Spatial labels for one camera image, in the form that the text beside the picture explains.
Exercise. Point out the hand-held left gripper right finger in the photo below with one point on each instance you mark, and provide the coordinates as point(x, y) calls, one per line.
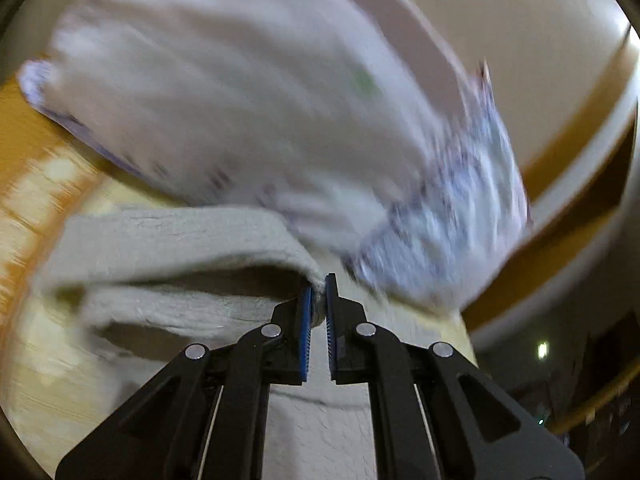
point(332, 345)

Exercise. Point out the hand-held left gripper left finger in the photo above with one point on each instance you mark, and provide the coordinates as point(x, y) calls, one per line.
point(304, 330)

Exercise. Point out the white blue-floral pillow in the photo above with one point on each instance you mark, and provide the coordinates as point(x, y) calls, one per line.
point(450, 220)

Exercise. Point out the pale pink floral pillow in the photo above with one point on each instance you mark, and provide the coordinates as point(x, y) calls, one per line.
point(215, 90)

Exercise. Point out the yellow patterned bed sheet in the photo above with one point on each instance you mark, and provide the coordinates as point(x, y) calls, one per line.
point(45, 340)

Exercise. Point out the wooden bed headboard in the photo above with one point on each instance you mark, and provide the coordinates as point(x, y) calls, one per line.
point(565, 180)

